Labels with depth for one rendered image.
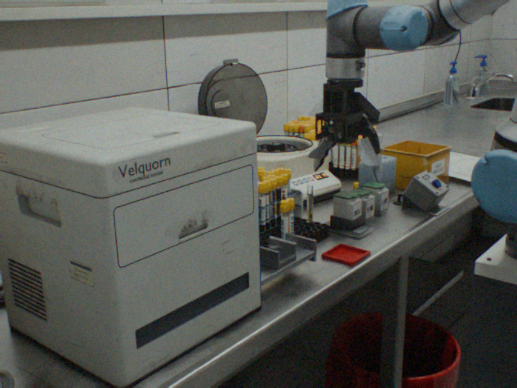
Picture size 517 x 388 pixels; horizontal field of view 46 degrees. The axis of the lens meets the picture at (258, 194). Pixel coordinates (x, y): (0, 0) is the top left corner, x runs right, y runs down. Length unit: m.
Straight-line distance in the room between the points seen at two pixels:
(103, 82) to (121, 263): 0.80
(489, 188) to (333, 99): 0.35
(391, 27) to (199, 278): 0.54
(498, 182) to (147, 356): 0.57
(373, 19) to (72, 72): 0.68
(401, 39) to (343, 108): 0.18
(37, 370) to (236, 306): 0.29
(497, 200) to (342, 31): 0.42
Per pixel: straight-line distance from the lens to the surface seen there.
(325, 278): 1.08
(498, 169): 0.97
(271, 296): 1.02
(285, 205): 1.13
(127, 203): 0.73
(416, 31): 1.11
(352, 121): 1.18
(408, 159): 1.58
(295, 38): 2.03
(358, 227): 1.29
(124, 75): 1.53
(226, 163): 0.84
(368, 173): 1.45
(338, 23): 1.17
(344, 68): 1.17
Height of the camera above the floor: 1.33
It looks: 17 degrees down
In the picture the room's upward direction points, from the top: 1 degrees counter-clockwise
